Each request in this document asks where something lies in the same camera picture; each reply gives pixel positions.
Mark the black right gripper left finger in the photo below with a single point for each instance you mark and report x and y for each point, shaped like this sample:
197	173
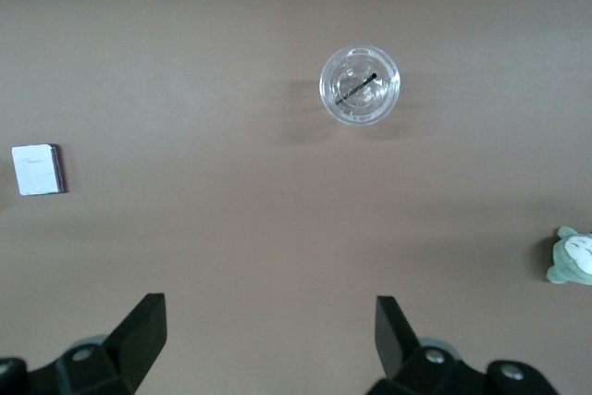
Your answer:
134	344

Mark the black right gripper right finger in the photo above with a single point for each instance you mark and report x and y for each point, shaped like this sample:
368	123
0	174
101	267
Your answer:
398	344

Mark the lavender rectangular card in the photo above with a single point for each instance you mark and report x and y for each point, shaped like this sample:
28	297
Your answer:
37	170

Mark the grey totoro plush toy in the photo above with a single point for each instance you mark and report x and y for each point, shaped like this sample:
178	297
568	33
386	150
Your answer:
573	256

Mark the clear plastic cup with lid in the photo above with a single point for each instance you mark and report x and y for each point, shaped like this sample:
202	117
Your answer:
342	108

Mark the black drinking straw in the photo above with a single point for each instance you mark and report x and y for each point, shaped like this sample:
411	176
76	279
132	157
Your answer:
356	88

